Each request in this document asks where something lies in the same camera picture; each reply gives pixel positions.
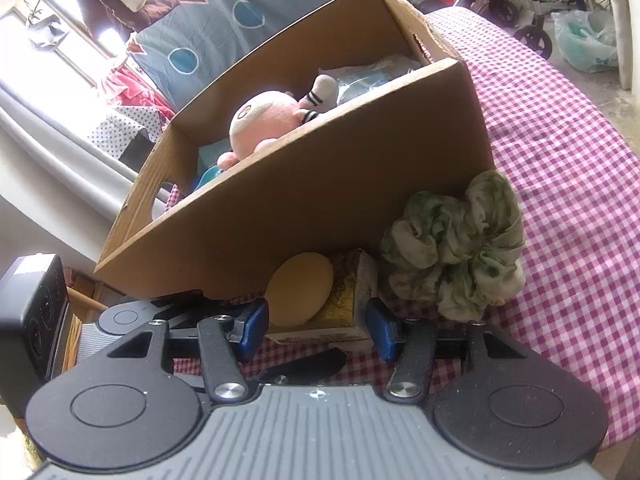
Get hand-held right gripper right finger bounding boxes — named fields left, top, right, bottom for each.
left=367, top=299, right=551, bottom=402

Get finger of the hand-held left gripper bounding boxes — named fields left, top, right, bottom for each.
left=256, top=348, right=347, bottom=386

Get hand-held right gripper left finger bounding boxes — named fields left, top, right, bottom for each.
left=75, top=299, right=270, bottom=403

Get yellow patterned carton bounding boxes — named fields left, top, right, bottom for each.
left=265, top=249, right=381, bottom=353

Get round yellow puff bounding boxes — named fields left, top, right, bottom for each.
left=264, top=251, right=335, bottom=330

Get green patterned scrunchie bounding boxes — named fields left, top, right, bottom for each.
left=378, top=170, right=526, bottom=322

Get brown cardboard box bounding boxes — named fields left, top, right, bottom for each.
left=94, top=0, right=497, bottom=301

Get pink plush toy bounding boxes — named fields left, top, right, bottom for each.
left=216, top=90, right=308, bottom=170

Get grey striped sock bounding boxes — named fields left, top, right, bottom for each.
left=298, top=74, right=338, bottom=121

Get clear pack of face masks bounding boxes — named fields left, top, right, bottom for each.
left=320, top=55, right=426, bottom=106

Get black speaker box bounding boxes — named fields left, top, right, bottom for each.
left=0, top=254, right=71, bottom=418

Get white polka dot cloth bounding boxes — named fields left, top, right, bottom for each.
left=89, top=110, right=166, bottom=153

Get pale grey curtain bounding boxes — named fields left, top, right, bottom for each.
left=0, top=80, right=138, bottom=221

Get pink checkered tablecloth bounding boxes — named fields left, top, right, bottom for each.
left=62, top=7, right=640, bottom=453

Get pink hanging clothes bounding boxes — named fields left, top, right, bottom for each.
left=97, top=67, right=176, bottom=121

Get blue blanket with circles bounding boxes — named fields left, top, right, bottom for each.
left=127, top=0, right=396, bottom=111

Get wheelchair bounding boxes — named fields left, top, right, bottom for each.
left=375, top=0, right=611, bottom=58

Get green plastic bag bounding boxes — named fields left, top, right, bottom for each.
left=552, top=9, right=621, bottom=73

